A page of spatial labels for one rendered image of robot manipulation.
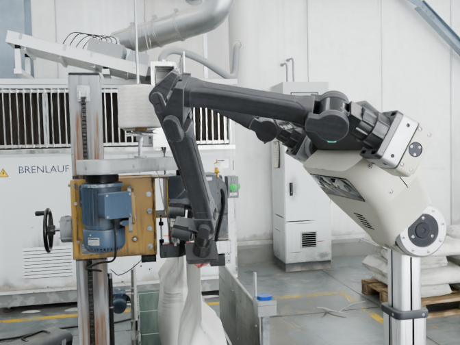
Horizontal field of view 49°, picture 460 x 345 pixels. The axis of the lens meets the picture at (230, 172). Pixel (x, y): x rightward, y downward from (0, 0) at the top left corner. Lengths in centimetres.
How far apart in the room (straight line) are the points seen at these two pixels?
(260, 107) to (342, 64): 553
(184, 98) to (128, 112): 66
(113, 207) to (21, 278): 327
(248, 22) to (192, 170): 408
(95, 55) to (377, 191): 343
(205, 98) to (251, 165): 505
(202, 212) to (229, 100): 39
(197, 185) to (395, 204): 54
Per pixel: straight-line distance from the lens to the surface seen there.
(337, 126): 117
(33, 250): 492
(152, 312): 346
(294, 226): 581
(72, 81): 211
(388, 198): 139
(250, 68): 526
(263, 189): 628
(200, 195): 141
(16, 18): 587
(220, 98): 119
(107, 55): 455
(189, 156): 132
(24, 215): 488
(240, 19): 535
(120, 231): 188
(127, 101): 185
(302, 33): 657
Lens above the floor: 145
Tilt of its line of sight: 3 degrees down
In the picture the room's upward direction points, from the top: 1 degrees counter-clockwise
